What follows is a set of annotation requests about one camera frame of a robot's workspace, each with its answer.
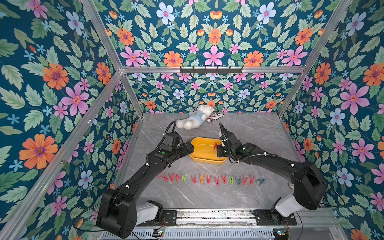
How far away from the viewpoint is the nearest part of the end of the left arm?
0.60m

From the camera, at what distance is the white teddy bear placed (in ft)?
3.32

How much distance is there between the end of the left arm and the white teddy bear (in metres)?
0.24
